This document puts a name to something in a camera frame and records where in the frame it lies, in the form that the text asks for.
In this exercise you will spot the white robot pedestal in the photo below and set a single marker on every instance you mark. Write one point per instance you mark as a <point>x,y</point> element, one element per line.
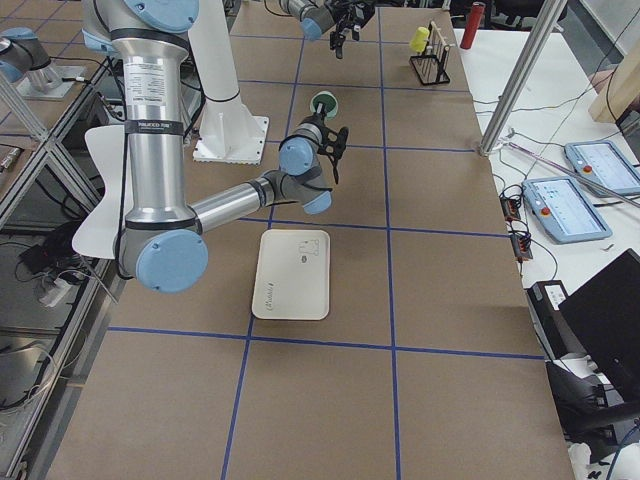
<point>228,132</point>

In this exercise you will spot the cream rabbit tray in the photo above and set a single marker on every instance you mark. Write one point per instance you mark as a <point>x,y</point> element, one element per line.
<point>293,275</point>

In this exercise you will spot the aluminium frame post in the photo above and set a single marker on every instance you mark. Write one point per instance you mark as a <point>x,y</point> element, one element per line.
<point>536,40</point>

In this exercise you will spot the white chair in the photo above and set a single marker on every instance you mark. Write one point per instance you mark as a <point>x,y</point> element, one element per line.
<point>96,236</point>

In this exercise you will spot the far teach pendant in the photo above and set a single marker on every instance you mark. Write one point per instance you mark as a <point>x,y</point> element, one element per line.
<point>604,163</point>

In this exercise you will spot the near teach pendant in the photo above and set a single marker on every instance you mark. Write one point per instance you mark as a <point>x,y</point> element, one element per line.
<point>564,212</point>

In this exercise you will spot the black laptop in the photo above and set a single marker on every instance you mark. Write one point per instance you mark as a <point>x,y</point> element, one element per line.
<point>604,315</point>

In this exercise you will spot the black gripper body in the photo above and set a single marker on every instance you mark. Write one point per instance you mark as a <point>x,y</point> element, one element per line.
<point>319,122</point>
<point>336,23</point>

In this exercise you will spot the teach pendant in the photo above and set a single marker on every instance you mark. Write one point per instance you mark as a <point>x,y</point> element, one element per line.
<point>604,163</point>
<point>564,212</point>

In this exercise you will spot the black wire cup rack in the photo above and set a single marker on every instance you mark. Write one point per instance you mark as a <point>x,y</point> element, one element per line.
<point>430,66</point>

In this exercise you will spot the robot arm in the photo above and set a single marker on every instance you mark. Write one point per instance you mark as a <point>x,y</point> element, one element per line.
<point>314,17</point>
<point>158,234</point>

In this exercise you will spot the black box device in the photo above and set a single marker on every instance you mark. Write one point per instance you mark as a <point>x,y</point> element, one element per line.
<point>544,298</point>

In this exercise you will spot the pale green cup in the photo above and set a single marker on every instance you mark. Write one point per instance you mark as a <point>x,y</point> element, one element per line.
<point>324,103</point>

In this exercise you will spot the yellow cup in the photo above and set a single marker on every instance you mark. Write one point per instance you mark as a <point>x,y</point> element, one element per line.
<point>420,40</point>

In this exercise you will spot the red bottle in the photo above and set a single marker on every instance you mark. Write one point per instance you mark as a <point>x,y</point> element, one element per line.
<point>476,14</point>

